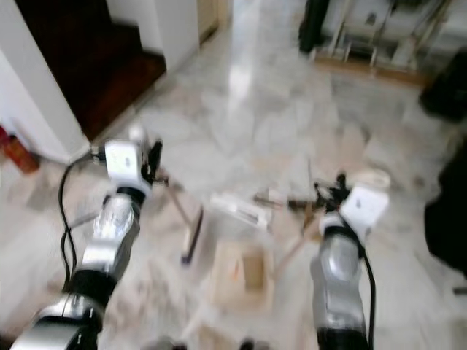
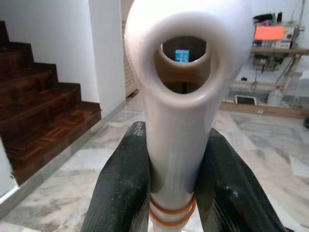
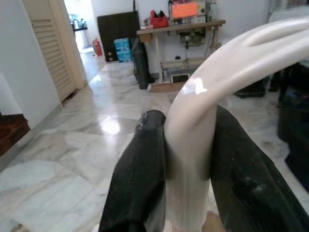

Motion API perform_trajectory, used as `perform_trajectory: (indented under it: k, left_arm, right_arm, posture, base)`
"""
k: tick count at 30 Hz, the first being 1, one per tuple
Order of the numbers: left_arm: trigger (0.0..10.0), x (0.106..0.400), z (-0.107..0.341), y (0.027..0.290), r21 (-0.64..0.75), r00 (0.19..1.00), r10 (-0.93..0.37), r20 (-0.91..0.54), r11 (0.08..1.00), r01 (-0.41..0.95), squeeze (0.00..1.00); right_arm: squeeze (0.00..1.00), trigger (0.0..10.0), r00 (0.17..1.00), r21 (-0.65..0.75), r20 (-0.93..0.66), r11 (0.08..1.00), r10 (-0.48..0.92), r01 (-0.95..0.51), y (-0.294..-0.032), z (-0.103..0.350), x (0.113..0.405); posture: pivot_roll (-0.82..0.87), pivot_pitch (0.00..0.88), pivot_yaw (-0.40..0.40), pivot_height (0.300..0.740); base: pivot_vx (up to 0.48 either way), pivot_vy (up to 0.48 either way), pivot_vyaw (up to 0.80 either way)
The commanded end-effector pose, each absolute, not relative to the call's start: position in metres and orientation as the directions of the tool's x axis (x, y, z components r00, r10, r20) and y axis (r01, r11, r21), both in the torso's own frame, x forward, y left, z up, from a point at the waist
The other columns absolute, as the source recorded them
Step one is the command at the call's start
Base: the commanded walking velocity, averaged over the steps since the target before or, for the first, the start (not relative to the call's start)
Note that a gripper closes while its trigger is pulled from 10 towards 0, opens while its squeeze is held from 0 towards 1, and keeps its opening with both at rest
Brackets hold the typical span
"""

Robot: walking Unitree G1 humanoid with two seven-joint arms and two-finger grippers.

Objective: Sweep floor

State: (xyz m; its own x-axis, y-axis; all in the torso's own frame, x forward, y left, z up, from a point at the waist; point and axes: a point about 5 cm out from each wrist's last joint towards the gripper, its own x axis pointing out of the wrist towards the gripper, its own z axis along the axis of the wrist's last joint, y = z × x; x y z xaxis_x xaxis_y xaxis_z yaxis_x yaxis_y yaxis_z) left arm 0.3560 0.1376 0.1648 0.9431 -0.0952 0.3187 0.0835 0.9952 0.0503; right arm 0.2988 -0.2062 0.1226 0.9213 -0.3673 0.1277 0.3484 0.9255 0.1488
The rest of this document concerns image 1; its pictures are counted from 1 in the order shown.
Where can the large black bag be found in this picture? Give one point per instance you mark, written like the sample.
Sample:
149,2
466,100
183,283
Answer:
449,211

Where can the long white carton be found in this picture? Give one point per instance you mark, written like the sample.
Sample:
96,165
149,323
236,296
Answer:
239,210

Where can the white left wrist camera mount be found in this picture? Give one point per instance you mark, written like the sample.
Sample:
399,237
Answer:
122,164

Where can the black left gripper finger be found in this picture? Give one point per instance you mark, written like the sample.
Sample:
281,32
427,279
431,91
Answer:
155,152

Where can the long brown cardboard box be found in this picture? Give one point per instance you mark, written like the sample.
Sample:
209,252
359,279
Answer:
372,70

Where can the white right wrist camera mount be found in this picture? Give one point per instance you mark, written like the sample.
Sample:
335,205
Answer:
365,206

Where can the tall black object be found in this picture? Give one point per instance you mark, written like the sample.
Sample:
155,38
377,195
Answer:
314,25

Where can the black backpack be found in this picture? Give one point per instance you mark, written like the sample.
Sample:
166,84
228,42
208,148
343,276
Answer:
445,86

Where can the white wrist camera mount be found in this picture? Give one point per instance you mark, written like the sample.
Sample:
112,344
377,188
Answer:
365,206
122,164

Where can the wooden broom purple bristles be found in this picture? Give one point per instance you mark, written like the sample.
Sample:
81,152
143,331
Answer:
193,237

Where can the brown cardboard piece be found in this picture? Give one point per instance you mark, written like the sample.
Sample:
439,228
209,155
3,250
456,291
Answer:
311,226

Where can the light wooden door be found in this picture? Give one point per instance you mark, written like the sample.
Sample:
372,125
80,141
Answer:
211,18

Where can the red cylinder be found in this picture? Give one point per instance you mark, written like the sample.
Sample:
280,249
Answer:
20,153

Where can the white metal shelf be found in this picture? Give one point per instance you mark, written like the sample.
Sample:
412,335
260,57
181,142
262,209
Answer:
387,28

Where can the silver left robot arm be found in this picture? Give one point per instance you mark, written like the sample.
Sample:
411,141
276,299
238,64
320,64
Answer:
113,233

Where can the dark wooden staircase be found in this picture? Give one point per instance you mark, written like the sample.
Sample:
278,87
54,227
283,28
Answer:
95,65

